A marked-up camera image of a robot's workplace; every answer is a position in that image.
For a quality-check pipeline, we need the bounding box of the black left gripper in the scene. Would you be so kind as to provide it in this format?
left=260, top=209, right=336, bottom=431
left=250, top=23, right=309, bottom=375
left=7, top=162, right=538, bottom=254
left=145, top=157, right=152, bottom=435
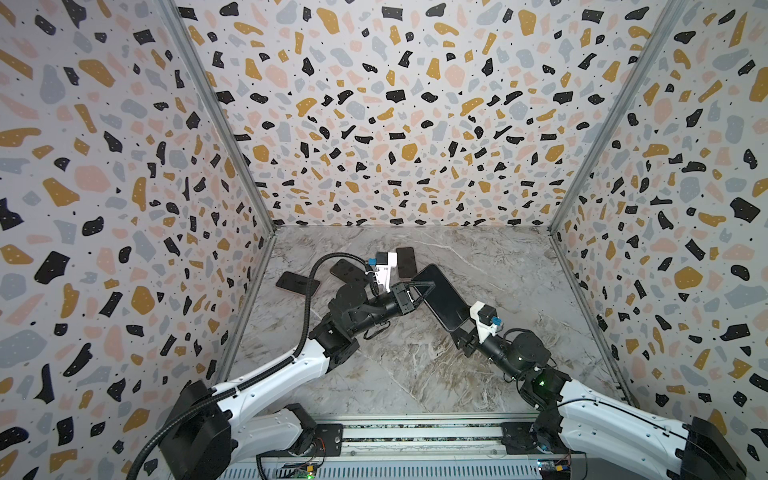
left=347, top=280, right=432, bottom=339

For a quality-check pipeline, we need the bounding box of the black phone case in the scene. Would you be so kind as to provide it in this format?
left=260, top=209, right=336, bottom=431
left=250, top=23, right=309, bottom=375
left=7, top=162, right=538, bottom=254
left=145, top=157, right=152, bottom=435
left=411, top=264, right=470, bottom=332

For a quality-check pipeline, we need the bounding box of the purple phone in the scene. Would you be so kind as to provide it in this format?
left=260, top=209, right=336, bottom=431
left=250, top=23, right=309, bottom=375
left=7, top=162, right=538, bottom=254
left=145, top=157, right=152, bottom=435
left=275, top=271, right=321, bottom=296

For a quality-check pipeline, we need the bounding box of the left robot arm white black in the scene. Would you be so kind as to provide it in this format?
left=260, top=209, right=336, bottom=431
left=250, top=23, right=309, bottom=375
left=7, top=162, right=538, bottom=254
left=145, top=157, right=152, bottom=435
left=159, top=281, right=435, bottom=479

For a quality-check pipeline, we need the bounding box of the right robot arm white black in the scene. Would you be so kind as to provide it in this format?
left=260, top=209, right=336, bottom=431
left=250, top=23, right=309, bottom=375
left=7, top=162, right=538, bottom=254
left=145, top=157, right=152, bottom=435
left=451, top=323, right=747, bottom=479

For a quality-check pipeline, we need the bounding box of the phone in pink case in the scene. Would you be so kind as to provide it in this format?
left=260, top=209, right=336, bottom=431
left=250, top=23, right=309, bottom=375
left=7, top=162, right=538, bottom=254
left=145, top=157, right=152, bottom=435
left=395, top=247, right=418, bottom=279

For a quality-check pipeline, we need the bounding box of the phone in black case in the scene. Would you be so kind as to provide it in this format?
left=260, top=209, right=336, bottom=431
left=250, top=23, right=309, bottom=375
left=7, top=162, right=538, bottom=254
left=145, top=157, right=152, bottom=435
left=330, top=258, right=369, bottom=288

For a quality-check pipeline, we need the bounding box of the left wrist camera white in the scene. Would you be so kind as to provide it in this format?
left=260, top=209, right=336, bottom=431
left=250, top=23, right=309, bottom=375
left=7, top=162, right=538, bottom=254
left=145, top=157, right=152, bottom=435
left=367, top=251, right=398, bottom=295

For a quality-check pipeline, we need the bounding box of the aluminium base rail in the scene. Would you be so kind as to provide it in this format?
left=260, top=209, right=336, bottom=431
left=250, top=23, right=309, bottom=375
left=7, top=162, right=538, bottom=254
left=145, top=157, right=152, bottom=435
left=186, top=413, right=638, bottom=479

